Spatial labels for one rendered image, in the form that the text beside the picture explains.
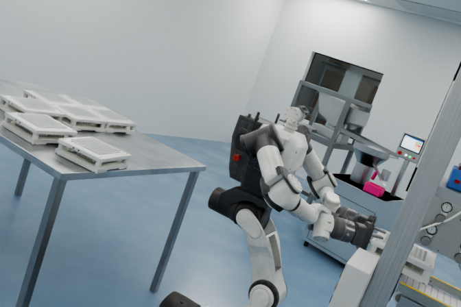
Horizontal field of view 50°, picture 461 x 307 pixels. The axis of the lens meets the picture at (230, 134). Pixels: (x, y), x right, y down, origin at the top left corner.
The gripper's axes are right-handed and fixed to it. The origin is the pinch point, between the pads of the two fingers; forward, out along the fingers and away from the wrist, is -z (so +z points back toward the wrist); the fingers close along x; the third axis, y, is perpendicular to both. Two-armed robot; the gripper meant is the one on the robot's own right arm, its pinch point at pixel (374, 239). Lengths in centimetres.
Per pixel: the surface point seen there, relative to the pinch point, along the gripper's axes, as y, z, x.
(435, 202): 17.9, -7.3, -24.7
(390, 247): 70, 33, -19
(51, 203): -25, 129, 32
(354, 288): 77, 42, -9
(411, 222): 71, 31, -27
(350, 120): -349, -110, -24
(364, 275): 78, 41, -13
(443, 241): 21.7, -13.4, -12.5
